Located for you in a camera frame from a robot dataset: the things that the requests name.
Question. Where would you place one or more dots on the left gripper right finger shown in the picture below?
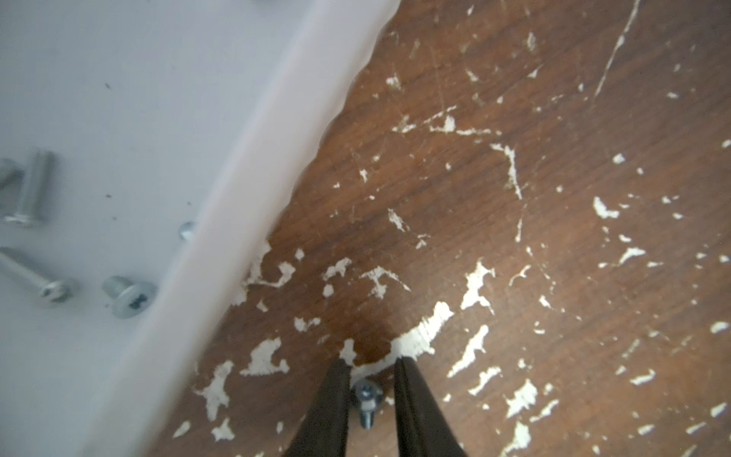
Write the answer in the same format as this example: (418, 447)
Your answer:
(421, 427)

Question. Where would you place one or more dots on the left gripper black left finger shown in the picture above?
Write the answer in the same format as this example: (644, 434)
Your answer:
(324, 432)

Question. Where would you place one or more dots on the short silver screw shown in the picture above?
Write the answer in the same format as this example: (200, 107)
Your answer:
(367, 396)

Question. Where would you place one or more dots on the white plastic storage box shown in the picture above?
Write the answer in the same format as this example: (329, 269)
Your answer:
(140, 103)

